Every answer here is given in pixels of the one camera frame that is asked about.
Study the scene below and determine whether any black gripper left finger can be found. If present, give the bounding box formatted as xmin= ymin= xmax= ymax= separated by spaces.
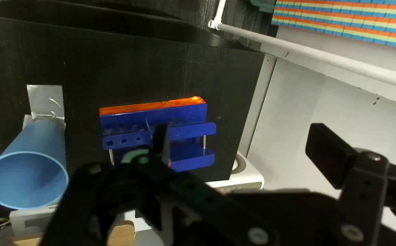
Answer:
xmin=40 ymin=122 xmax=216 ymax=246

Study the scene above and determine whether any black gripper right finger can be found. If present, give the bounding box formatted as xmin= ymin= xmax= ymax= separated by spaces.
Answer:
xmin=305 ymin=122 xmax=396 ymax=246

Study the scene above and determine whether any large blue plastic cup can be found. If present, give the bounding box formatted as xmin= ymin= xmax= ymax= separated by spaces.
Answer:
xmin=0 ymin=116 xmax=71 ymax=212

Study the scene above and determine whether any small white box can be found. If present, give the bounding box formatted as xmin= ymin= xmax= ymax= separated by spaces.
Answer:
xmin=8 ymin=207 xmax=63 ymax=239

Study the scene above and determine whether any silver metal plate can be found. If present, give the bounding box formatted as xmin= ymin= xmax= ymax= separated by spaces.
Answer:
xmin=24 ymin=84 xmax=67 ymax=123

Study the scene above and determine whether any black cabinet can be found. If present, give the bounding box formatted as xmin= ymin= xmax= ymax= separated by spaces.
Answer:
xmin=0 ymin=0 xmax=266 ymax=216

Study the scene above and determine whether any thick white pvc pole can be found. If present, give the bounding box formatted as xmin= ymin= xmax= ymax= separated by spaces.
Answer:
xmin=207 ymin=18 xmax=396 ymax=93

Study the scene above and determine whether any colourful striped foam panel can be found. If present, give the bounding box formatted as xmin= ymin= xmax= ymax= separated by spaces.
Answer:
xmin=270 ymin=0 xmax=396 ymax=52

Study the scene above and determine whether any short white pvc pipe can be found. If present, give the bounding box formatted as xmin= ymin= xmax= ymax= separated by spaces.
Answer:
xmin=212 ymin=0 xmax=229 ymax=25

